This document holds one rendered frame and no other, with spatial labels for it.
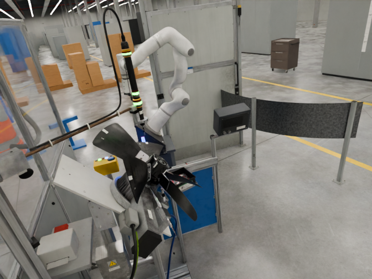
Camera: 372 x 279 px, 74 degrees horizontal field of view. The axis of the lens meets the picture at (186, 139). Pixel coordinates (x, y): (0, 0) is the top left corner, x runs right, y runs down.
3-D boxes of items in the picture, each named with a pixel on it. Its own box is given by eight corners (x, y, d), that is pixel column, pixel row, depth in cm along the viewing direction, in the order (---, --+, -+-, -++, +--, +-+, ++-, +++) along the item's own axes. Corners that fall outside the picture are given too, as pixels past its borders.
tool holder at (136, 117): (138, 125, 128) (134, 108, 123) (129, 123, 132) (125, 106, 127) (150, 119, 134) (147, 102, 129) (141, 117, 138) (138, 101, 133)
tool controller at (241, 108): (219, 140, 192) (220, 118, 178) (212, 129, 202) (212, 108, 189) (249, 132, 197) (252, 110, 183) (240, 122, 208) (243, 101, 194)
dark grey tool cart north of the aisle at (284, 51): (288, 74, 713) (290, 41, 672) (269, 71, 766) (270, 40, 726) (298, 70, 733) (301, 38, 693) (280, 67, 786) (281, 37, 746)
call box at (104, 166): (97, 179, 174) (93, 166, 169) (97, 171, 183) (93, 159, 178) (120, 172, 177) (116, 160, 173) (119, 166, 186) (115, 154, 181)
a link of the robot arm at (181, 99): (166, 111, 215) (184, 89, 211) (176, 122, 203) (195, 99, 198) (157, 105, 207) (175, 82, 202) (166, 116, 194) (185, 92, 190)
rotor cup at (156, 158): (159, 190, 135) (174, 173, 133) (138, 179, 128) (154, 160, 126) (154, 176, 148) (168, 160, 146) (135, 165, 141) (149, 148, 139)
